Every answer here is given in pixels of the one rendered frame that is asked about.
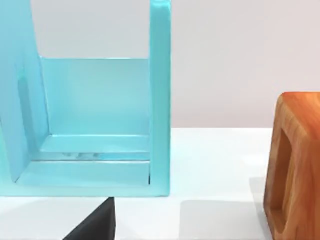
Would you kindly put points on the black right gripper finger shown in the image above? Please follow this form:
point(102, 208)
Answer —
point(101, 223)

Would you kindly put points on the wooden box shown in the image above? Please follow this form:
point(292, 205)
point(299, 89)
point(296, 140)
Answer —
point(295, 162)

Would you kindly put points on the light blue rack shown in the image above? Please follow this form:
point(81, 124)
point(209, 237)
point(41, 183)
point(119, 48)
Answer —
point(100, 100)

